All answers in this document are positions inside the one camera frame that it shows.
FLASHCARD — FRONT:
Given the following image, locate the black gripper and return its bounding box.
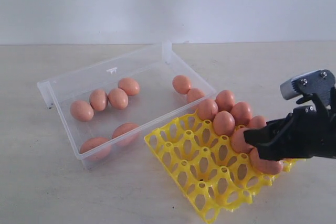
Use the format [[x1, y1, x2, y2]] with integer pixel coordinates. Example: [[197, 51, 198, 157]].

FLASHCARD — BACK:
[[244, 92, 335, 161]]

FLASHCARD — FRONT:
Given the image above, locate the brown egg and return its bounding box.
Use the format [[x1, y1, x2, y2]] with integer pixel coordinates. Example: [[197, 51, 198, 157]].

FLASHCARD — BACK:
[[247, 115, 266, 129], [89, 89, 108, 112], [112, 122, 141, 147], [230, 127, 254, 154], [249, 148, 283, 175], [70, 100, 94, 122], [215, 90, 235, 112], [197, 99, 218, 121], [230, 101, 253, 126], [79, 136, 113, 162], [108, 88, 129, 110], [172, 75, 192, 94], [213, 111, 235, 136], [186, 88, 205, 103], [118, 77, 140, 96]]

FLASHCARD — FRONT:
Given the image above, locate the yellow plastic egg tray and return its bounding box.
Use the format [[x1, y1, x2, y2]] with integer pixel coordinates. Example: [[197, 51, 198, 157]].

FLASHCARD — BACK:
[[143, 102, 307, 222]]

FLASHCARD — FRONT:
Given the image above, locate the clear plastic storage box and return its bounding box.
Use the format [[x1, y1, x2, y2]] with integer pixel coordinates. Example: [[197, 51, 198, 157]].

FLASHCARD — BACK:
[[38, 44, 216, 169]]

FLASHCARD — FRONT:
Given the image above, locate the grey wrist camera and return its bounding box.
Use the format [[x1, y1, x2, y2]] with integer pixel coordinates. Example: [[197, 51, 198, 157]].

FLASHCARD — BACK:
[[280, 69, 335, 106]]

